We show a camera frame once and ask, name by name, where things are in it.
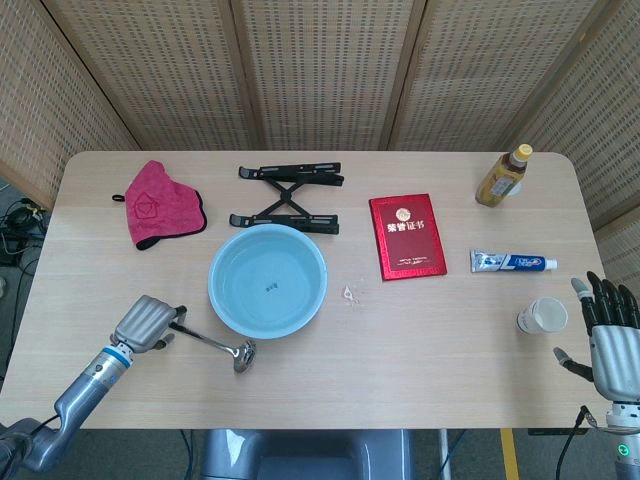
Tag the woven bamboo folding screen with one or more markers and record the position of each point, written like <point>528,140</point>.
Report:
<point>320,75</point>

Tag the black folding laptop stand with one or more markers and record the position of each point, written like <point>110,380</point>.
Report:
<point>290,200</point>

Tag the pink cloth with black trim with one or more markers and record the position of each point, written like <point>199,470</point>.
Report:
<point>160,206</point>

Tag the small clear plastic scrap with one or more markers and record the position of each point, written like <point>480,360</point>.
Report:
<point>349,295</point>

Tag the metal ladle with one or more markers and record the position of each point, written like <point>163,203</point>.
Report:
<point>220,346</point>

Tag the light blue plastic basin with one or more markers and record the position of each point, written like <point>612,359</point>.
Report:
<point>268,282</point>

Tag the white paper cup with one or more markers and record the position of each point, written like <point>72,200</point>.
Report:
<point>543,316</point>

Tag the red certificate book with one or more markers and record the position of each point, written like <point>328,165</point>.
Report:
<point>407,236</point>

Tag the blue white toothpaste tube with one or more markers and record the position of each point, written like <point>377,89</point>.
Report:
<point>510,261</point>

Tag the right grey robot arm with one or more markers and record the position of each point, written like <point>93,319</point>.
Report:
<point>624,435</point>

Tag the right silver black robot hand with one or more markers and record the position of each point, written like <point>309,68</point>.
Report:
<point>611,334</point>

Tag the yellow cap tea bottle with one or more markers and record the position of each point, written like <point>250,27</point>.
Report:
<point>502,180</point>

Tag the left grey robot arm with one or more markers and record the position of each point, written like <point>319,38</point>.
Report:
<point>65,400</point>

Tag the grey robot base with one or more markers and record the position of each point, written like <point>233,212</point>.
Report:
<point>305,454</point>

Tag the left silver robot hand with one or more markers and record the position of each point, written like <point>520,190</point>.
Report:
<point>141,321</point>

